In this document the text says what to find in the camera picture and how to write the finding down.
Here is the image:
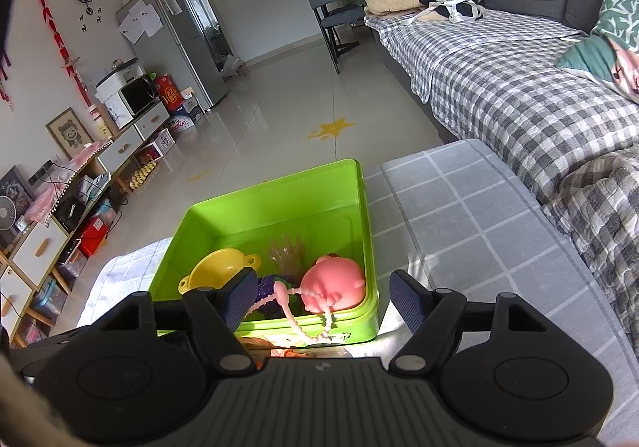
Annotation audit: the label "yellow toy pot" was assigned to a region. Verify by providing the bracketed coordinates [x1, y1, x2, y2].
[178, 248, 262, 294]

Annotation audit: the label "purple toy grapes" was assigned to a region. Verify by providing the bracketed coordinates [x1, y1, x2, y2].
[249, 275, 294, 319]

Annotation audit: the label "amber rubber hand toy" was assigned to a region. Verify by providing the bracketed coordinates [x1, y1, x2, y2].
[268, 234, 306, 285]

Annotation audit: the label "pink toy pig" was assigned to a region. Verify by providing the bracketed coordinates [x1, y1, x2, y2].
[274, 256, 366, 345]

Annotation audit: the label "grey checked table cloth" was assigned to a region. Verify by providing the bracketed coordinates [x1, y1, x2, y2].
[78, 140, 638, 446]

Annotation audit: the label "green plastic storage bin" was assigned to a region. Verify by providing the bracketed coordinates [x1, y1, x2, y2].
[149, 159, 379, 350]

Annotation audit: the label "white tv cabinet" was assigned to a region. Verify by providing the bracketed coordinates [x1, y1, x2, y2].
[0, 98, 173, 348]

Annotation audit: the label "red gift box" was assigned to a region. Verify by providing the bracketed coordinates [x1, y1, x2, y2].
[155, 74, 183, 113]

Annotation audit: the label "microwave oven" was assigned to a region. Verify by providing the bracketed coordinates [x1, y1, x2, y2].
[96, 60, 158, 130]

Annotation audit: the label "framed cartoon picture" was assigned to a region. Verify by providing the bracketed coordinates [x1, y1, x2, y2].
[46, 107, 94, 158]

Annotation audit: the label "grey plaid sofa cover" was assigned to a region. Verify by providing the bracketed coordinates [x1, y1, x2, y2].
[365, 10, 638, 341]

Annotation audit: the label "silver refrigerator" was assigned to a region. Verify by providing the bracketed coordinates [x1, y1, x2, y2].
[116, 0, 228, 111]

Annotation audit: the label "black white garment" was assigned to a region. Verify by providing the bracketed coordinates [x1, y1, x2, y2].
[419, 0, 485, 23]

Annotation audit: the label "teal patterned cushion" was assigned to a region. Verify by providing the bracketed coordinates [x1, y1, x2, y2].
[556, 0, 638, 103]

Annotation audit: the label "red hanging decoration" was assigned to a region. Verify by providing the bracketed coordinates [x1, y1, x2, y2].
[38, 0, 93, 107]

